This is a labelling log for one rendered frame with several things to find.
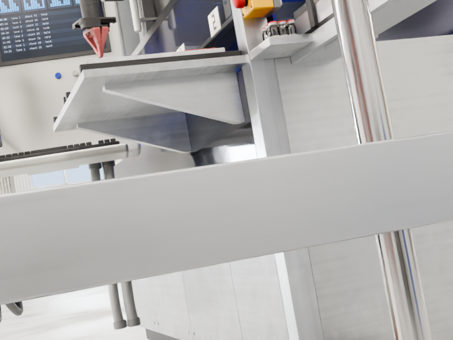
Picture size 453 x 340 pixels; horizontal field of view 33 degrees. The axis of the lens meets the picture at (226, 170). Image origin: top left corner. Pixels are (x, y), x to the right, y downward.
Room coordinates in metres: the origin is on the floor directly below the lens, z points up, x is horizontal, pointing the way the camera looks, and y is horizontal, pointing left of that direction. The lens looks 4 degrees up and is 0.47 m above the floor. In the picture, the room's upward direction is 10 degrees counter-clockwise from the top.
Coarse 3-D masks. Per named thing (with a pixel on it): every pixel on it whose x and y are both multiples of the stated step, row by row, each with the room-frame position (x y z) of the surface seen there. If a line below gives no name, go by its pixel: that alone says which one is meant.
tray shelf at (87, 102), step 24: (96, 72) 1.69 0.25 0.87; (120, 72) 1.71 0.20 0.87; (144, 72) 1.73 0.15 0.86; (168, 72) 1.78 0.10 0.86; (192, 72) 1.82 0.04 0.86; (216, 72) 1.87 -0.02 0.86; (72, 96) 1.88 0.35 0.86; (96, 96) 1.91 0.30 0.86; (120, 96) 1.97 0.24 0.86; (72, 120) 2.19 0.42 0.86; (96, 120) 2.26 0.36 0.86
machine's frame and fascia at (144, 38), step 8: (176, 0) 2.27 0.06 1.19; (168, 8) 2.36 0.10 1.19; (160, 16) 2.46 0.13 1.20; (232, 16) 1.86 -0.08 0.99; (152, 24) 2.57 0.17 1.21; (224, 24) 1.92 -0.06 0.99; (232, 24) 1.91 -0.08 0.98; (144, 32) 2.72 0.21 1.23; (152, 32) 2.58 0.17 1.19; (216, 32) 1.99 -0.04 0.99; (224, 32) 1.98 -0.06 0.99; (144, 40) 2.70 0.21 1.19; (208, 40) 2.06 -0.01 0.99; (136, 48) 2.83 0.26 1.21; (200, 48) 2.13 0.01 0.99; (208, 48) 2.12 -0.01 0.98
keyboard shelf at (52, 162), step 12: (120, 144) 2.46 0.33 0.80; (48, 156) 2.42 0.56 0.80; (60, 156) 2.43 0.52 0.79; (72, 156) 2.43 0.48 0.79; (84, 156) 2.44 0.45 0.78; (96, 156) 2.45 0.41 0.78; (108, 156) 2.49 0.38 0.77; (120, 156) 2.55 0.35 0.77; (0, 168) 2.40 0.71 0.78; (12, 168) 2.41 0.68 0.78; (24, 168) 2.44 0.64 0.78; (36, 168) 2.49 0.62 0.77; (48, 168) 2.54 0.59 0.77; (60, 168) 2.60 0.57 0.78; (72, 168) 2.69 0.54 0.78
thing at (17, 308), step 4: (8, 304) 0.90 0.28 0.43; (12, 304) 0.90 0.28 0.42; (16, 304) 0.93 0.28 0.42; (20, 304) 0.93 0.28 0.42; (0, 308) 0.92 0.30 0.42; (8, 308) 0.91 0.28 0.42; (12, 308) 0.91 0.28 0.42; (16, 308) 0.91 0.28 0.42; (20, 308) 0.93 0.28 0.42; (0, 312) 0.92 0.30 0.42; (12, 312) 0.91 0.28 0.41; (16, 312) 0.91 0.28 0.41; (20, 312) 0.92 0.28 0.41; (0, 316) 0.92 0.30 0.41; (0, 320) 0.92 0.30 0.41
